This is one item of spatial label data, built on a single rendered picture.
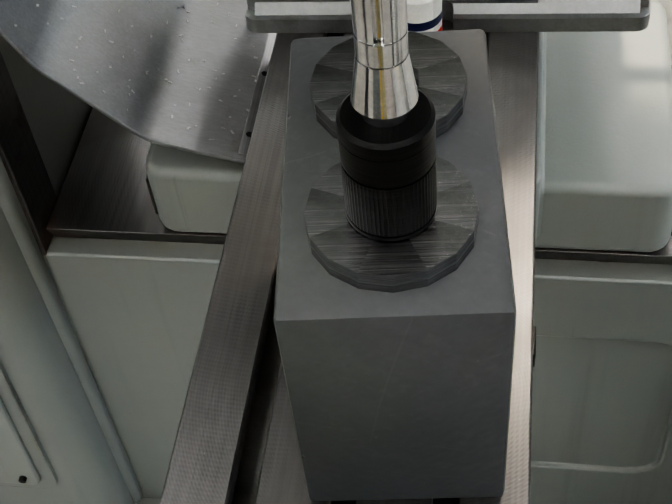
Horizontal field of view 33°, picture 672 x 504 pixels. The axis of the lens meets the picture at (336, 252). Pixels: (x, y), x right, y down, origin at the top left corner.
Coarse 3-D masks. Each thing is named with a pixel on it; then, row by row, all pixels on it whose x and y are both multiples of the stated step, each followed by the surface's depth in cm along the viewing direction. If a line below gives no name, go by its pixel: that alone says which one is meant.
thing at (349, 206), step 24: (432, 144) 54; (360, 168) 54; (384, 168) 53; (408, 168) 53; (432, 168) 55; (360, 192) 55; (384, 192) 54; (408, 192) 55; (432, 192) 56; (360, 216) 56; (384, 216) 56; (408, 216) 56; (432, 216) 57; (384, 240) 57
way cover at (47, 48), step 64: (0, 0) 94; (64, 0) 101; (128, 0) 106; (192, 0) 112; (64, 64) 97; (128, 64) 102; (192, 64) 107; (256, 64) 109; (128, 128) 99; (192, 128) 102
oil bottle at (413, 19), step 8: (408, 0) 88; (416, 0) 88; (424, 0) 88; (432, 0) 88; (440, 0) 89; (408, 8) 89; (416, 8) 88; (424, 8) 89; (432, 8) 89; (440, 8) 90; (408, 16) 89; (416, 16) 89; (424, 16) 89; (432, 16) 89; (440, 16) 90; (408, 24) 90; (416, 24) 90; (424, 24) 90; (432, 24) 90; (440, 24) 91
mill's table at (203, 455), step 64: (512, 64) 95; (256, 128) 93; (512, 128) 90; (256, 192) 88; (512, 192) 86; (256, 256) 84; (512, 256) 82; (256, 320) 80; (192, 384) 77; (256, 384) 79; (512, 384) 75; (192, 448) 73; (256, 448) 76; (512, 448) 72
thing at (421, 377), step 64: (320, 64) 66; (448, 64) 65; (320, 128) 65; (448, 128) 64; (320, 192) 60; (448, 192) 59; (320, 256) 58; (384, 256) 56; (448, 256) 56; (320, 320) 56; (384, 320) 56; (448, 320) 56; (512, 320) 56; (320, 384) 60; (384, 384) 60; (448, 384) 60; (320, 448) 65; (384, 448) 65; (448, 448) 65
